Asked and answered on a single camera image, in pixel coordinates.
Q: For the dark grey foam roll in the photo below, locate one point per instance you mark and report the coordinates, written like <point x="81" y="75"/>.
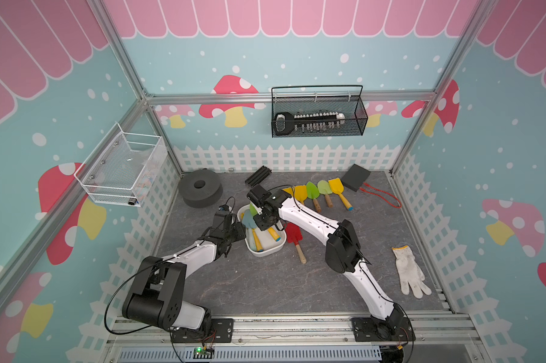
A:
<point x="201" y="188"/>

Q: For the white wire wall basket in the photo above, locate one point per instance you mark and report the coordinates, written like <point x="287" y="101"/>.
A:
<point x="123" y="167"/>

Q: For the small green circuit board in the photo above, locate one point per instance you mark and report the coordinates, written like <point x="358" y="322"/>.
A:
<point x="204" y="353"/>

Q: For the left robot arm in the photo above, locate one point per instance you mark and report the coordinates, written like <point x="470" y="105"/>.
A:
<point x="156" y="295"/>

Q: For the white plastic storage box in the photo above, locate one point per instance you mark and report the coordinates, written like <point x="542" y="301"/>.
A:
<point x="269" y="245"/>

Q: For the green shovel wooden handle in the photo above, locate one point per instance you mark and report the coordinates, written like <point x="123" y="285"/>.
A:
<point x="313" y="194"/>

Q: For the red shovel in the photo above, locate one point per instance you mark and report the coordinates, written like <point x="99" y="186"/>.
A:
<point x="294" y="236"/>

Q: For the light blue shovel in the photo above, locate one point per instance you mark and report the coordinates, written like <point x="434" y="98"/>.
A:
<point x="250" y="224"/>

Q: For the black flat box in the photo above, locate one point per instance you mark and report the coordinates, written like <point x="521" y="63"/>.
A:
<point x="355" y="177"/>

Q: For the yellow shovel blue tip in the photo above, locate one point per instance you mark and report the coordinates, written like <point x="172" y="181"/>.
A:
<point x="300" y="193"/>

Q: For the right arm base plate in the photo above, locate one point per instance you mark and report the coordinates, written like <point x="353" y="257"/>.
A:
<point x="374" y="330"/>

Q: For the black socket bit holder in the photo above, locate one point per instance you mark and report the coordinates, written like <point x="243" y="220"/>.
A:
<point x="286" y="124"/>

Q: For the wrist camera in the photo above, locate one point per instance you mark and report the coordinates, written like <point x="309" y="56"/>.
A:
<point x="258" y="195"/>
<point x="223" y="216"/>

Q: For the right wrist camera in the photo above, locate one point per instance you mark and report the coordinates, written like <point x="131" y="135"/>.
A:
<point x="258" y="195"/>

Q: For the black ribbed bar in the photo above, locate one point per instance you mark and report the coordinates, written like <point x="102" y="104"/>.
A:
<point x="259" y="176"/>

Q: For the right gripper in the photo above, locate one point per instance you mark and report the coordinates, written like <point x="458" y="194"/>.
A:
<point x="261" y="225"/>

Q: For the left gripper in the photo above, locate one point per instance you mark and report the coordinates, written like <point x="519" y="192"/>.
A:
<point x="240" y="229"/>

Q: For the light green shovel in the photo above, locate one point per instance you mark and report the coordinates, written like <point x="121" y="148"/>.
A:
<point x="325" y="190"/>

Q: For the white work glove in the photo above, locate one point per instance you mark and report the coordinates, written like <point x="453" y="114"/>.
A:
<point x="411" y="276"/>

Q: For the black mesh wall basket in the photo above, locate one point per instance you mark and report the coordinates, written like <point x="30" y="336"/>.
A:
<point x="317" y="111"/>

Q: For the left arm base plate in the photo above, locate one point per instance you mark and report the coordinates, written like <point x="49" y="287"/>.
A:
<point x="216" y="331"/>

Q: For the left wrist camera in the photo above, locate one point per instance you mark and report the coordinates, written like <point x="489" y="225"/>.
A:
<point x="223" y="216"/>

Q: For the grey slotted cable duct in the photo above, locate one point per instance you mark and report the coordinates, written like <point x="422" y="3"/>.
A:
<point x="255" y="354"/>

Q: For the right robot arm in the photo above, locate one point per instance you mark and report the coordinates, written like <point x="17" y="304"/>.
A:
<point x="342" y="252"/>

